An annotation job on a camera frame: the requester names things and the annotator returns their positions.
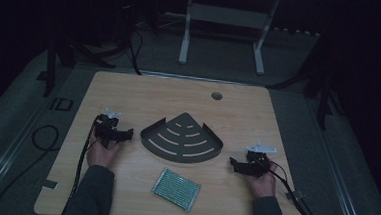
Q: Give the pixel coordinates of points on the person's left hand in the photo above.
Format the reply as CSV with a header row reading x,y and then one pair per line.
x,y
101,155

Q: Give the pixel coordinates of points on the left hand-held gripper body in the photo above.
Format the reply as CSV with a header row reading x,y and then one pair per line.
x,y
106,129

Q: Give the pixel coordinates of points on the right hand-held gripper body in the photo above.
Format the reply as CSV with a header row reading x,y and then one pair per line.
x,y
257,161

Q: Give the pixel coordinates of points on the grey tape piece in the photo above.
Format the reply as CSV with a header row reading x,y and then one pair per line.
x,y
294,194

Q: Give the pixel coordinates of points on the dark metal corner shelf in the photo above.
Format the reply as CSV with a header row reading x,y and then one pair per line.
x,y
181,140

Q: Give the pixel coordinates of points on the white metal table frame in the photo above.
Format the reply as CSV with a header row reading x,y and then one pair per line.
x,y
224,19

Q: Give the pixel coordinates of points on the round table grommet hole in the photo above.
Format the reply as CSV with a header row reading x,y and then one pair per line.
x,y
216,96

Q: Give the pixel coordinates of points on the black metal stand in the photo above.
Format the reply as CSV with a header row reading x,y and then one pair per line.
x,y
65,46
320,82

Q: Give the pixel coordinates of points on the green ribbed rectangular pad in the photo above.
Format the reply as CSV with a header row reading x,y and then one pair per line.
x,y
176,189

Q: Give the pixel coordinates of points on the person's right hand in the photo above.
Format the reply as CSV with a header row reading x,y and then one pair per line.
x,y
264,185

